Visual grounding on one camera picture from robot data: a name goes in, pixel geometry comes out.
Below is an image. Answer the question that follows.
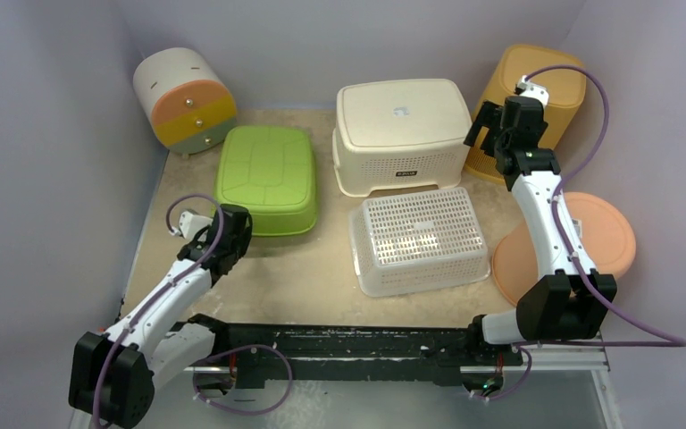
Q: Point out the yellow mesh waste basket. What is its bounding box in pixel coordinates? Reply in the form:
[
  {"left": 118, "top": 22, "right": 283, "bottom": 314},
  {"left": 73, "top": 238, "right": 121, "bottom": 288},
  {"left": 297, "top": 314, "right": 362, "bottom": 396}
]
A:
[{"left": 464, "top": 44, "right": 587, "bottom": 184}]

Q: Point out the cream plastic storage basket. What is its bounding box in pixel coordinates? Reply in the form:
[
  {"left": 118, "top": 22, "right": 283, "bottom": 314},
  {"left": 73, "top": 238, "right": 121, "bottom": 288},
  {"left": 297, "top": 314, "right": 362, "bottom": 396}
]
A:
[{"left": 331, "top": 79, "right": 472, "bottom": 198}]

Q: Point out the peach plastic bucket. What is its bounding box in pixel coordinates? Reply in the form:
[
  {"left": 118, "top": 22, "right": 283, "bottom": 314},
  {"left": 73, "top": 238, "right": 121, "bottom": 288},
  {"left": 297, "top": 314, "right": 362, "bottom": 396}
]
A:
[{"left": 491, "top": 191, "right": 636, "bottom": 306}]

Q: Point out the white perforated strainer basket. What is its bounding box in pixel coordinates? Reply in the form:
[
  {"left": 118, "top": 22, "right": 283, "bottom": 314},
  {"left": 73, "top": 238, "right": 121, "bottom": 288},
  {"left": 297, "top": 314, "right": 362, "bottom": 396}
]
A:
[{"left": 348, "top": 187, "right": 490, "bottom": 298}]

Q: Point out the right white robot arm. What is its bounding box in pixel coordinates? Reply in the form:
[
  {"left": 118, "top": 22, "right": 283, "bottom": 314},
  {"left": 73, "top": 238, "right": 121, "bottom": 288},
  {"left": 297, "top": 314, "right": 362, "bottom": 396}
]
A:
[{"left": 464, "top": 96, "right": 617, "bottom": 364}]

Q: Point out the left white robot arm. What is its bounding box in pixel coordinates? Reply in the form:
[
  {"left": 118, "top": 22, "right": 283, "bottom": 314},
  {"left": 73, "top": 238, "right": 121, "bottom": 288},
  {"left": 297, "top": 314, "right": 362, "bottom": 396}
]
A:
[{"left": 68, "top": 205, "right": 253, "bottom": 428}]

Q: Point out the cylindrical mini drawer cabinet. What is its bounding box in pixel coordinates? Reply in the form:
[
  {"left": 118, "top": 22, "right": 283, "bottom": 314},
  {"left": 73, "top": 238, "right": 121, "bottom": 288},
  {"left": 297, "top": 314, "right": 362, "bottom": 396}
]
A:
[{"left": 132, "top": 47, "right": 238, "bottom": 156}]

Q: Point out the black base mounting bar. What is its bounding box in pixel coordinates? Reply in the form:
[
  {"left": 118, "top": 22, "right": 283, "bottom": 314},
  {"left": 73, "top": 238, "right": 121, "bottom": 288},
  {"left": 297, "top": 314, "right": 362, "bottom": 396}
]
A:
[{"left": 172, "top": 314, "right": 523, "bottom": 390}]

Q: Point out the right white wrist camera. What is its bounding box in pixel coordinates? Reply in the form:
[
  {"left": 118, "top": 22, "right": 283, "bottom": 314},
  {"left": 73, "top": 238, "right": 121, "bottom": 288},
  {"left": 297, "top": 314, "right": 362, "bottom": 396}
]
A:
[{"left": 514, "top": 75, "right": 550, "bottom": 107}]

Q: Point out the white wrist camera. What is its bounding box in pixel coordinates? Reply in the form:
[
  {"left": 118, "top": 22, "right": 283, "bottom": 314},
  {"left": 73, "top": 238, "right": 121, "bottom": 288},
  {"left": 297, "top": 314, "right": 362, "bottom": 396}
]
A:
[
  {"left": 174, "top": 210, "right": 213, "bottom": 240},
  {"left": 514, "top": 75, "right": 550, "bottom": 107}
]

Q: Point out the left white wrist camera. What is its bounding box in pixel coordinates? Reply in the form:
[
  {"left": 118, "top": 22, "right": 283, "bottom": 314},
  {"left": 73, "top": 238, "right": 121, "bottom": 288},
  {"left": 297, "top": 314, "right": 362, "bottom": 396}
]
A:
[{"left": 174, "top": 210, "right": 213, "bottom": 240}]

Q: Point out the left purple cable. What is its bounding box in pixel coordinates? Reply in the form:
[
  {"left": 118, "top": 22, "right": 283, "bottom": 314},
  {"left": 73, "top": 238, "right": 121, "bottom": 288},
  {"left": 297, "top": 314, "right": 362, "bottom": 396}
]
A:
[{"left": 89, "top": 193, "right": 294, "bottom": 429}]

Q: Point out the purple cable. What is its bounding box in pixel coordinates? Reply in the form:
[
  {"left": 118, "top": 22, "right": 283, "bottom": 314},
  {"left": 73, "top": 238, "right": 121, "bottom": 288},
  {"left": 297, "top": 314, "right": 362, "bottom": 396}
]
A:
[
  {"left": 470, "top": 63, "right": 686, "bottom": 404},
  {"left": 89, "top": 193, "right": 294, "bottom": 429}
]

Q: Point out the aluminium frame rail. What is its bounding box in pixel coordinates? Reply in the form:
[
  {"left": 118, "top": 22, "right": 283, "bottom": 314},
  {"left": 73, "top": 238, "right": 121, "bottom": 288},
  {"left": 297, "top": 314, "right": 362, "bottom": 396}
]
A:
[{"left": 67, "top": 328, "right": 625, "bottom": 429}]

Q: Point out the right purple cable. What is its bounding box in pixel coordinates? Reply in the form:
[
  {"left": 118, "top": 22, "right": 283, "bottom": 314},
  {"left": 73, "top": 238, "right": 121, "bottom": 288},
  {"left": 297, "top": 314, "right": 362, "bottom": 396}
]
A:
[{"left": 470, "top": 63, "right": 686, "bottom": 404}]

